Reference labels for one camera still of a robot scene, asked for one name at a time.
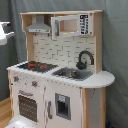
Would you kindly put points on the left red stove knob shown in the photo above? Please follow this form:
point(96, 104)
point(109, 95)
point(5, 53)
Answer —
point(16, 78)

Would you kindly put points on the grey ice dispenser panel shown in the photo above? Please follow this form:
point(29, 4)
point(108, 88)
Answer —
point(62, 103)

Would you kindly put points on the white cabinet door grey handle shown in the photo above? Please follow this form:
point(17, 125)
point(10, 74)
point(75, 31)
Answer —
point(54, 121)

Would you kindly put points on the right red stove knob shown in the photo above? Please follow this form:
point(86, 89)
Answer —
point(34, 83)

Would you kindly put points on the wooden toy kitchen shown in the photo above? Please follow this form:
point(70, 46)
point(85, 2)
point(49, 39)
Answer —
point(64, 52)

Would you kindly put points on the black stovetop red burners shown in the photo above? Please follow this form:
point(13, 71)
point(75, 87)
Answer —
point(38, 66)

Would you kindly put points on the black toy faucet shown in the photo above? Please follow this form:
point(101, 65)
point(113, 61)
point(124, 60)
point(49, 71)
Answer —
point(82, 64)

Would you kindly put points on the oven door with window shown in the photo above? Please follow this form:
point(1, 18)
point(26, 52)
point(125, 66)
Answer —
point(28, 103)

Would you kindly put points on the white microwave door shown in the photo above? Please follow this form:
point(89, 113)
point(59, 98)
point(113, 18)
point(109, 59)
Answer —
point(71, 25)

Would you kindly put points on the red stove knob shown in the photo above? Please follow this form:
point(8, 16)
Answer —
point(34, 83)
point(16, 78)

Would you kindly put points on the grey toy sink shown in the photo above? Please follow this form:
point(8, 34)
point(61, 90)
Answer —
point(73, 74)

